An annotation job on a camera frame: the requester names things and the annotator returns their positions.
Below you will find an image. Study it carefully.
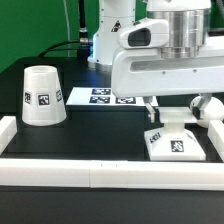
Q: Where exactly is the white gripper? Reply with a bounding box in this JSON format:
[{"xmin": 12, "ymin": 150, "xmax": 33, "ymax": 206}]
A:
[{"xmin": 111, "ymin": 18, "xmax": 224, "ymax": 123}]

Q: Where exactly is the white lamp base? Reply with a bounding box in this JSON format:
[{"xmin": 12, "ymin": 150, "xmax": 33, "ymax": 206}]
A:
[{"xmin": 144, "ymin": 107, "xmax": 206, "ymax": 161}]

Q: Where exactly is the white lamp bulb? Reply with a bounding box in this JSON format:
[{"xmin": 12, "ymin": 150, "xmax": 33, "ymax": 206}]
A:
[{"xmin": 190, "ymin": 96, "xmax": 224, "ymax": 128}]

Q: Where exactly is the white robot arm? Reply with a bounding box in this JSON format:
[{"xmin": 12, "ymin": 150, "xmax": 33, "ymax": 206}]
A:
[{"xmin": 88, "ymin": 0, "xmax": 224, "ymax": 125}]

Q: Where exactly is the white lamp shade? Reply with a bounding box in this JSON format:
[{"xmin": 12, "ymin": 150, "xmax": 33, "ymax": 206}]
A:
[{"xmin": 22, "ymin": 65, "xmax": 66, "ymax": 126}]

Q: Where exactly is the white marker sheet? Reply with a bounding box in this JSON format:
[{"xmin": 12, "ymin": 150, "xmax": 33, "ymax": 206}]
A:
[{"xmin": 66, "ymin": 87, "xmax": 144, "ymax": 106}]

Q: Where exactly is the white right fence rail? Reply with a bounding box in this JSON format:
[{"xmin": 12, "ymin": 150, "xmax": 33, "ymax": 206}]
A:
[{"xmin": 208, "ymin": 120, "xmax": 224, "ymax": 162}]

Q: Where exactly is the white fence rail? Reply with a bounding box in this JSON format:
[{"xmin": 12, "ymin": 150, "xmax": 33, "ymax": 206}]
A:
[
  {"xmin": 0, "ymin": 116, "xmax": 17, "ymax": 155},
  {"xmin": 0, "ymin": 159, "xmax": 224, "ymax": 191},
  {"xmin": 208, "ymin": 120, "xmax": 224, "ymax": 162}
]

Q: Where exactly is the black thick cable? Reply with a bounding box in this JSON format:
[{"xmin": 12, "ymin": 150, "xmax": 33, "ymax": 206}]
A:
[{"xmin": 77, "ymin": 0, "xmax": 94, "ymax": 60}]

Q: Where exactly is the black curved cable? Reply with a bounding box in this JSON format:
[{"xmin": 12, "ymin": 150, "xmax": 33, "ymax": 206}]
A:
[{"xmin": 38, "ymin": 40, "xmax": 83, "ymax": 58}]

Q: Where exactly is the thin white cable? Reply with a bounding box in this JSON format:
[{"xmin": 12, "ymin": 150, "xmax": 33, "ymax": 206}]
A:
[{"xmin": 62, "ymin": 0, "xmax": 72, "ymax": 58}]

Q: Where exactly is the white left fence rail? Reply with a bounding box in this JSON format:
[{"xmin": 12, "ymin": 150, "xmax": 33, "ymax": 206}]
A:
[{"xmin": 0, "ymin": 116, "xmax": 17, "ymax": 155}]

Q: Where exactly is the white front fence rail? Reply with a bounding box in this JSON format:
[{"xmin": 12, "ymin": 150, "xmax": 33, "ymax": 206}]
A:
[{"xmin": 0, "ymin": 159, "xmax": 224, "ymax": 191}]

